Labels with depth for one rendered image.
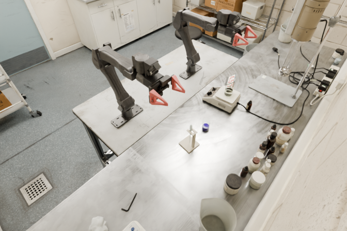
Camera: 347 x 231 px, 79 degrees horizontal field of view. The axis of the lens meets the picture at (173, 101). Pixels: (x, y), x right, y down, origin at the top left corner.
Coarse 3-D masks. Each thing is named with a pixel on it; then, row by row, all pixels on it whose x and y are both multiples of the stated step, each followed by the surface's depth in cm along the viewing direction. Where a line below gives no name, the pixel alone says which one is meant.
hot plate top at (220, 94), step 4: (220, 88) 131; (224, 88) 131; (220, 92) 129; (236, 92) 129; (216, 96) 126; (220, 96) 126; (224, 96) 126; (232, 96) 126; (236, 96) 126; (224, 100) 124; (228, 100) 124; (232, 100) 124
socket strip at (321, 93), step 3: (333, 66) 157; (336, 69) 154; (327, 72) 151; (324, 78) 146; (327, 78) 146; (330, 78) 146; (333, 78) 146; (330, 81) 144; (327, 87) 140; (315, 90) 138; (318, 90) 137; (321, 90) 137; (315, 93) 138; (318, 93) 137; (321, 93) 136; (318, 96) 138; (321, 96) 137
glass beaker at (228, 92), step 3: (228, 84) 125; (231, 84) 125; (225, 87) 124; (228, 87) 127; (231, 87) 126; (225, 90) 124; (228, 90) 122; (231, 90) 122; (225, 93) 125; (228, 93) 124; (231, 93) 124; (228, 96) 126
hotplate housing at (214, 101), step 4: (216, 92) 132; (240, 96) 131; (204, 100) 134; (208, 100) 132; (212, 100) 130; (216, 100) 127; (220, 100) 126; (236, 100) 127; (212, 104) 132; (216, 104) 129; (220, 104) 127; (224, 104) 125; (228, 104) 124; (232, 104) 124; (240, 104) 129; (220, 108) 130; (224, 108) 127; (228, 108) 125; (232, 108) 127; (228, 112) 128
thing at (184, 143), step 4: (192, 128) 104; (188, 132) 103; (196, 132) 102; (188, 136) 115; (184, 140) 113; (188, 140) 113; (192, 140) 106; (180, 144) 111; (184, 144) 111; (188, 144) 111; (192, 144) 108; (196, 144) 111; (184, 148) 110; (188, 148) 109; (192, 148) 109; (188, 152) 108
